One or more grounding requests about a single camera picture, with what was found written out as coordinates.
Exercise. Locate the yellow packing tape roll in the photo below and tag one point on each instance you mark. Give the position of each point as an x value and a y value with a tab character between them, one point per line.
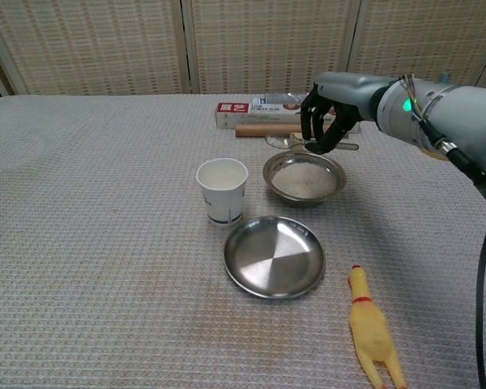
431	153

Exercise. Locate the white red foil box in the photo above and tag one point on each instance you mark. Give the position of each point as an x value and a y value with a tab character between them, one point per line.
243	117

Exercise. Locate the shiny foil roll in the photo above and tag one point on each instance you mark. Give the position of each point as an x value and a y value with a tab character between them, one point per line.
275	98

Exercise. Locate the woven folding screen panel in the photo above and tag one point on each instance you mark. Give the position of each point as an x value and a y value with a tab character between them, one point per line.
429	40
267	44
89	44

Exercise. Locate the metal spoon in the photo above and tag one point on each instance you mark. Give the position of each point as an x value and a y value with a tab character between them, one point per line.
277	141

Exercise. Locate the steel bowl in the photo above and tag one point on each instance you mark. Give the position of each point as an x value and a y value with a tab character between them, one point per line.
303	159

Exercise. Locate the round steel plate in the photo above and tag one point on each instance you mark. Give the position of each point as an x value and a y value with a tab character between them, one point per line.
273	259

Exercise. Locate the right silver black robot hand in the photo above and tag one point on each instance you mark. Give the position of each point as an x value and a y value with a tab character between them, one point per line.
348	93

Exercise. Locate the white paper cup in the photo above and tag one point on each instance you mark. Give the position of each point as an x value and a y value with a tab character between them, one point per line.
222	202

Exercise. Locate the wooden rolling pin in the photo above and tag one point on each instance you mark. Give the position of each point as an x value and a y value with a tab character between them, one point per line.
259	130

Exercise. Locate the yellow rubber chicken toy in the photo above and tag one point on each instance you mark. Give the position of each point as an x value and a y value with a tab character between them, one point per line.
370	324

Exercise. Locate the white waffle tablecloth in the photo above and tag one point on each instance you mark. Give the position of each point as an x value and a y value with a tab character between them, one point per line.
105	243

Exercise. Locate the small pale yellow block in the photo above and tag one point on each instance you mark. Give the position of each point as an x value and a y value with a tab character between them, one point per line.
295	135

